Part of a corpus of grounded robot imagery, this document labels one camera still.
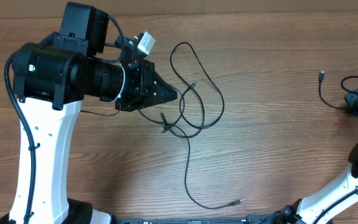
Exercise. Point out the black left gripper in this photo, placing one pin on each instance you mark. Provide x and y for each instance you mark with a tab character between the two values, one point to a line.
146	79

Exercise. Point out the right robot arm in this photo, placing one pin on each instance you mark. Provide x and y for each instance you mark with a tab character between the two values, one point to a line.
339	194

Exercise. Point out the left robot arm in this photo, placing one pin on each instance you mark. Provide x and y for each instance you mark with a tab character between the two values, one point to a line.
47	82

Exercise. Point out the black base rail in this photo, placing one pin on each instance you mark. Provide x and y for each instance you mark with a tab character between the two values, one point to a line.
250	219

